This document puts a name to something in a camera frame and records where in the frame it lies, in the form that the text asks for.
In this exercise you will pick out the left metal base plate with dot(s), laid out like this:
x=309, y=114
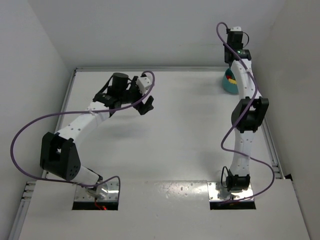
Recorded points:
x=107, y=192

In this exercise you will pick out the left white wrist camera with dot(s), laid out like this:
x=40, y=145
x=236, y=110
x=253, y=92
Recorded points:
x=143, y=84

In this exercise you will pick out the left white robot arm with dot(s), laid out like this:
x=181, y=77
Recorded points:
x=59, y=151

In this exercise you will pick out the teal divided round container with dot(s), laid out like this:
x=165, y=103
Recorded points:
x=227, y=86

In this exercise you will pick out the metal base plate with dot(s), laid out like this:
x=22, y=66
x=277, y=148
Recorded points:
x=107, y=192
x=217, y=193

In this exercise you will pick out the yellow lego assembly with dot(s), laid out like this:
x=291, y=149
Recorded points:
x=232, y=81

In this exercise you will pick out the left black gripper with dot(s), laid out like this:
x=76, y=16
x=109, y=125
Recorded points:
x=137, y=99

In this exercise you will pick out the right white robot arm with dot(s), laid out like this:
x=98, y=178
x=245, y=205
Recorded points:
x=248, y=114

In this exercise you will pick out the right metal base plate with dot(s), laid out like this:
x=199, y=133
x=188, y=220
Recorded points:
x=217, y=193

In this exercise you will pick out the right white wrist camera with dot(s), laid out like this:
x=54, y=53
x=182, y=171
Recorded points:
x=236, y=29

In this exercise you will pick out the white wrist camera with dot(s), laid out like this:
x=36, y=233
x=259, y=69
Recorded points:
x=143, y=84
x=236, y=29

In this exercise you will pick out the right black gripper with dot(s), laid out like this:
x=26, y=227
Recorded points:
x=230, y=59

